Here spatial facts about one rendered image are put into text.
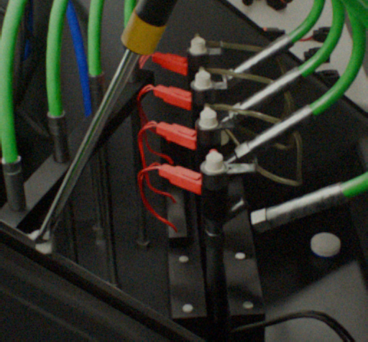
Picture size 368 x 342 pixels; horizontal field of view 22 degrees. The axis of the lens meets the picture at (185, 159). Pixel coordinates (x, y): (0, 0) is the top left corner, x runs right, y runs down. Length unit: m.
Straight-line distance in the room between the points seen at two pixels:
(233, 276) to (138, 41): 0.59
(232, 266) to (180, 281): 0.06
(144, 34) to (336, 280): 0.83
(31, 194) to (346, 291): 0.47
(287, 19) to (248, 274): 0.61
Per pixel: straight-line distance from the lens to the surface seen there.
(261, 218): 0.88
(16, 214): 0.99
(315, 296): 1.28
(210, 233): 1.01
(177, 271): 1.08
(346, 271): 1.32
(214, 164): 0.95
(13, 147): 0.95
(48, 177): 1.03
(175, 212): 1.13
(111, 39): 1.24
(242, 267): 1.08
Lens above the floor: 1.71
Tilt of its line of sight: 36 degrees down
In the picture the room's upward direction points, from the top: 1 degrees counter-clockwise
